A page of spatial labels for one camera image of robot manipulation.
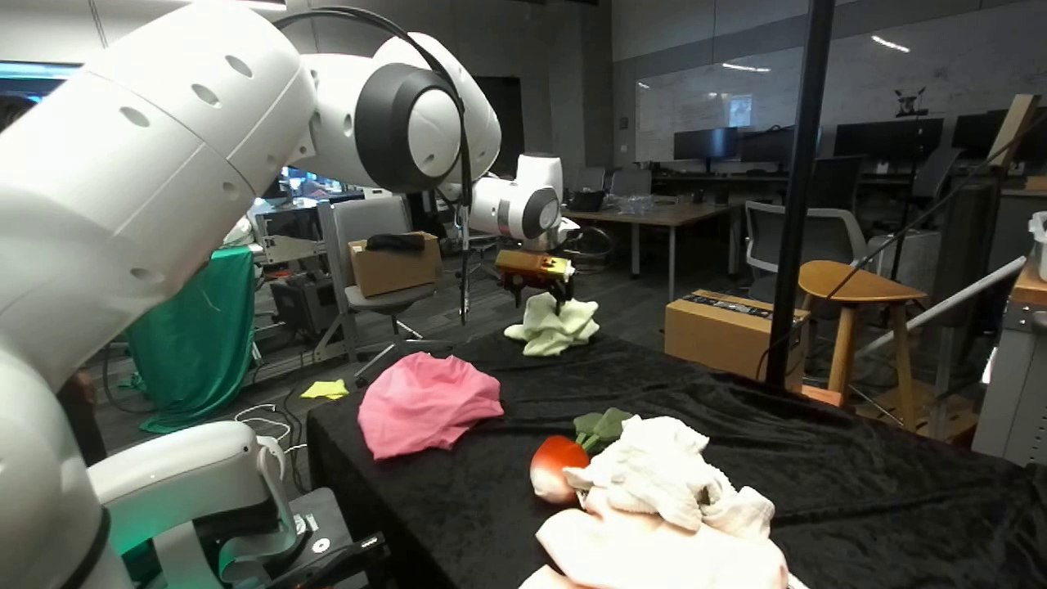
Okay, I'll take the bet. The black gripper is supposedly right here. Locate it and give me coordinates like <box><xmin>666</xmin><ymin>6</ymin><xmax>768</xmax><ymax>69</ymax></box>
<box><xmin>515</xmin><ymin>272</ymin><xmax>582</xmax><ymax>311</ymax></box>

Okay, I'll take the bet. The pale yellow-green towel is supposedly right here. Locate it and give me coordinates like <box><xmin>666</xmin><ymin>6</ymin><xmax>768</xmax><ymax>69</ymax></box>
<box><xmin>500</xmin><ymin>290</ymin><xmax>603</xmax><ymax>360</ymax></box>

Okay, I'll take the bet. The wooden desk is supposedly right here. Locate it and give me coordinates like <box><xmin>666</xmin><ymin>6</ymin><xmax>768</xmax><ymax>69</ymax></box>
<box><xmin>565</xmin><ymin>198</ymin><xmax>747</xmax><ymax>303</ymax></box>

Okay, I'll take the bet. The red plush radish toy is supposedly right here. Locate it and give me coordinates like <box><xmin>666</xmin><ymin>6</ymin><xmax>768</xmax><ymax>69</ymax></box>
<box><xmin>528</xmin><ymin>407</ymin><xmax>638</xmax><ymax>506</ymax></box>

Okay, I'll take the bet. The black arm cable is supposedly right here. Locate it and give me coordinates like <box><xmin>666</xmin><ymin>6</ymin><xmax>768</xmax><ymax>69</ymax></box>
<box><xmin>271</xmin><ymin>4</ymin><xmax>481</xmax><ymax>328</ymax></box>

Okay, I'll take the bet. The grey plastic chair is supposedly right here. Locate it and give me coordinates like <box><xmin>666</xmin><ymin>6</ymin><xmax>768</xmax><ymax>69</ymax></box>
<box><xmin>320</xmin><ymin>198</ymin><xmax>438</xmax><ymax>362</ymax></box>

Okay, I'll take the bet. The cardboard box with printed tape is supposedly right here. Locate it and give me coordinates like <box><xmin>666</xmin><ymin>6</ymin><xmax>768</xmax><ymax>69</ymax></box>
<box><xmin>662</xmin><ymin>284</ymin><xmax>810</xmax><ymax>385</ymax></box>

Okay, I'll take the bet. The orange wrist camera bar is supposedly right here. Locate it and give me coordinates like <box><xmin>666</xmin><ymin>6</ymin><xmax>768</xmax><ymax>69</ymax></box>
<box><xmin>490</xmin><ymin>244</ymin><xmax>578</xmax><ymax>280</ymax></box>

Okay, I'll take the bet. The black vertical pole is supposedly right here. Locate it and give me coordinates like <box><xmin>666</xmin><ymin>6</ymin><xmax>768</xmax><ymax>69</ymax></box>
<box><xmin>761</xmin><ymin>0</ymin><xmax>836</xmax><ymax>394</ymax></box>

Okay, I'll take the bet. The white floor cable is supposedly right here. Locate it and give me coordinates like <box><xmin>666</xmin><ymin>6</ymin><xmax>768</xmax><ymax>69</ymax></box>
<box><xmin>231</xmin><ymin>400</ymin><xmax>320</xmax><ymax>451</ymax></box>

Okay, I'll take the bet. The wooden stool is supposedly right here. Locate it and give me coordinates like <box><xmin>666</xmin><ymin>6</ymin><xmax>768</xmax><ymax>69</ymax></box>
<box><xmin>794</xmin><ymin>257</ymin><xmax>931</xmax><ymax>432</ymax></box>

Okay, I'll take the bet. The peach cloth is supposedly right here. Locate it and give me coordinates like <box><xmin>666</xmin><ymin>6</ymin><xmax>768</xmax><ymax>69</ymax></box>
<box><xmin>517</xmin><ymin>503</ymin><xmax>810</xmax><ymax>589</ymax></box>

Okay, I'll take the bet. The white device with black mount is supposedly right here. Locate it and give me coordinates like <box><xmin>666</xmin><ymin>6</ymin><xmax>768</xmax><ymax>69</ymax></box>
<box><xmin>86</xmin><ymin>420</ymin><xmax>388</xmax><ymax>589</ymax></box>

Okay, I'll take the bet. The white towel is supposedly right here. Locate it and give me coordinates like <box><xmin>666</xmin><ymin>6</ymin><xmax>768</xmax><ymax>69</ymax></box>
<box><xmin>559</xmin><ymin>411</ymin><xmax>779</xmax><ymax>536</ymax></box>

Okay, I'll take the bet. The black velvet tablecloth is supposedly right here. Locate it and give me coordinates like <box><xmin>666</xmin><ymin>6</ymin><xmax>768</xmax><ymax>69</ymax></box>
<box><xmin>303</xmin><ymin>323</ymin><xmax>1047</xmax><ymax>589</ymax></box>

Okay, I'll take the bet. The white mesh office chair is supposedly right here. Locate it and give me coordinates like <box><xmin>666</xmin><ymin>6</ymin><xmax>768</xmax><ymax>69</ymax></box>
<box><xmin>744</xmin><ymin>201</ymin><xmax>873</xmax><ymax>279</ymax></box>

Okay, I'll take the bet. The green cloth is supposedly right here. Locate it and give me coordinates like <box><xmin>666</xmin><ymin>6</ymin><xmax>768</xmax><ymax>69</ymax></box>
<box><xmin>126</xmin><ymin>241</ymin><xmax>260</xmax><ymax>437</ymax></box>

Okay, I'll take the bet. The plain cardboard box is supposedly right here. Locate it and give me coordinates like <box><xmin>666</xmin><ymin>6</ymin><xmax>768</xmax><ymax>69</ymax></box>
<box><xmin>347</xmin><ymin>228</ymin><xmax>445</xmax><ymax>302</ymax></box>

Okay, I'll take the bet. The silver tripod leg pole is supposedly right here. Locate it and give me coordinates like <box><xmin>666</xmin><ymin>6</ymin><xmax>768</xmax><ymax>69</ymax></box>
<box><xmin>853</xmin><ymin>254</ymin><xmax>1033</xmax><ymax>362</ymax></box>

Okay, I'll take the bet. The pink cloth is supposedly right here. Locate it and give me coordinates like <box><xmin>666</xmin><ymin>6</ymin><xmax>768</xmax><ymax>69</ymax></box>
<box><xmin>356</xmin><ymin>350</ymin><xmax>506</xmax><ymax>465</ymax></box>

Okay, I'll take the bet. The yellow paper scrap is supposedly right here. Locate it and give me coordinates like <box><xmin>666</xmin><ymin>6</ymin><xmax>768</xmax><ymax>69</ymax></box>
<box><xmin>299</xmin><ymin>376</ymin><xmax>352</xmax><ymax>407</ymax></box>

